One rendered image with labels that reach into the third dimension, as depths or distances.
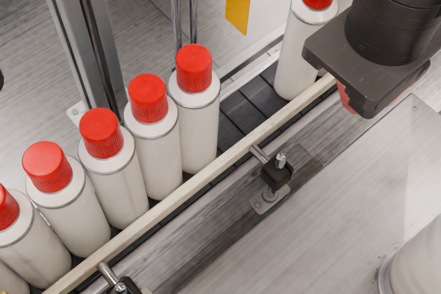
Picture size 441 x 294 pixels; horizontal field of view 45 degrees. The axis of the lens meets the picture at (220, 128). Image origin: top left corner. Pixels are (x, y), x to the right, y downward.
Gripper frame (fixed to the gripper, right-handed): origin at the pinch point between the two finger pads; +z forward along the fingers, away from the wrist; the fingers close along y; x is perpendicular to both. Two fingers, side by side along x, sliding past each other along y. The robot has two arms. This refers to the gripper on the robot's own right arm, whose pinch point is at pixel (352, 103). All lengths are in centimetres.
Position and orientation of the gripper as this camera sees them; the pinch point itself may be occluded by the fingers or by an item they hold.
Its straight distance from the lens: 46.5
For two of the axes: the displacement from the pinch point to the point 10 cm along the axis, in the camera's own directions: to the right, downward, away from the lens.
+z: -0.3, 4.9, 8.7
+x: -6.7, -6.6, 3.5
